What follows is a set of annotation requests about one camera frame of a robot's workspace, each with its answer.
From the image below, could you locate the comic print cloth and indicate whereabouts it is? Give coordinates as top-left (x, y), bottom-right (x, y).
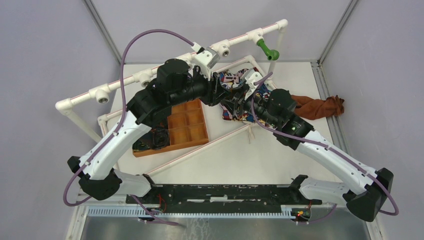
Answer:
top-left (218, 68), bottom-right (278, 127)

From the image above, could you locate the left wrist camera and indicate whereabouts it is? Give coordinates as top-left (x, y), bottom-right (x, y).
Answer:
top-left (191, 42), bottom-right (221, 81)

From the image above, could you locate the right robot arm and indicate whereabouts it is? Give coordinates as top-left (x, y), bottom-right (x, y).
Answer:
top-left (223, 88), bottom-right (399, 222)

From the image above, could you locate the dark patterned rolled cloth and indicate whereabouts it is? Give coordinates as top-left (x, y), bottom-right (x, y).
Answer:
top-left (132, 128), bottom-right (170, 151)

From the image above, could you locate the white slotted cable duct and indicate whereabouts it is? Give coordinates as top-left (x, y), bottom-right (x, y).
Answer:
top-left (87, 205), bottom-right (296, 220)

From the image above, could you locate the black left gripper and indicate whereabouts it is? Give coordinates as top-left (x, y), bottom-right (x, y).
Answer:
top-left (170, 65), bottom-right (232, 107)

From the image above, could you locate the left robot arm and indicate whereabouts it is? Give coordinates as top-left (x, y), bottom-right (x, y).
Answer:
top-left (67, 58), bottom-right (229, 204)

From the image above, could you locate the brown cloth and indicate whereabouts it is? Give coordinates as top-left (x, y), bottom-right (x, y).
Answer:
top-left (291, 95), bottom-right (345, 120)

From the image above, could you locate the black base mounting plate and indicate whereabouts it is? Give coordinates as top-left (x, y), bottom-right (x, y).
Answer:
top-left (139, 184), bottom-right (322, 214)

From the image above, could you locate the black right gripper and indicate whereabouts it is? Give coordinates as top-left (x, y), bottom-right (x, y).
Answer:
top-left (222, 83), bottom-right (280, 127)

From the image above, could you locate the white pvc pipe frame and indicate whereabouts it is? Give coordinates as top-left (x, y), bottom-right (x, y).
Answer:
top-left (54, 18), bottom-right (289, 195)

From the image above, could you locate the wooden compartment tray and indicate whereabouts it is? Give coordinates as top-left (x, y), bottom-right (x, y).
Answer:
top-left (132, 99), bottom-right (209, 158)

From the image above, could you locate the green plastic water faucet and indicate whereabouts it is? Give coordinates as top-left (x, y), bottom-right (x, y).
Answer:
top-left (256, 38), bottom-right (280, 61)

